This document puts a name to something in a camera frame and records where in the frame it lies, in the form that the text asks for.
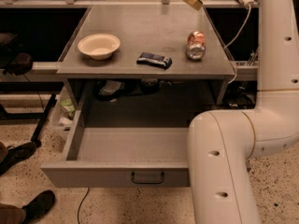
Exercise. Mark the crushed red soda can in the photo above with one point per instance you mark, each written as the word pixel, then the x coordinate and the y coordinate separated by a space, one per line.
pixel 196 45

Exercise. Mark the black shoe lower left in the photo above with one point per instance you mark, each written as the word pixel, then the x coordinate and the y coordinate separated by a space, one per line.
pixel 39 206

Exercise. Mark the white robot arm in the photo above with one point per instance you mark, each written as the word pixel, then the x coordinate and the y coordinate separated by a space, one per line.
pixel 219 142

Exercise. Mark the black stand leg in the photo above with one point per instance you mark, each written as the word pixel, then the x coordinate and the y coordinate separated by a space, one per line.
pixel 40 116

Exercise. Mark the grey metal cabinet table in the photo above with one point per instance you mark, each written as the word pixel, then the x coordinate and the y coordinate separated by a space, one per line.
pixel 153 28

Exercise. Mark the black shoe upper left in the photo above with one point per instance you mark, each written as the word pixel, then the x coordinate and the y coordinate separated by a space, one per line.
pixel 11 156

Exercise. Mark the black drawer handle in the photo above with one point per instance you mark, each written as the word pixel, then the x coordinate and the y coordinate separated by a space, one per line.
pixel 147 178

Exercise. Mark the open grey top drawer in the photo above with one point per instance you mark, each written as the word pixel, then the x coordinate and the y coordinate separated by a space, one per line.
pixel 137 133

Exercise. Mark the black shoe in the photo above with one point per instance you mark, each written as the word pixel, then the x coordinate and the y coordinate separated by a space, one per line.
pixel 11 156
pixel 39 206

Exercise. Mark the dark bag on shelf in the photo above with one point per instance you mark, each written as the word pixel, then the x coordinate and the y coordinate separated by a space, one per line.
pixel 20 65

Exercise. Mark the dark blue snack packet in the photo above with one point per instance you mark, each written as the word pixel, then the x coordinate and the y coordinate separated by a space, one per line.
pixel 155 60

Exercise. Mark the white paper bowl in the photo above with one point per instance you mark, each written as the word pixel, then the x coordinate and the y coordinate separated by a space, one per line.
pixel 99 46

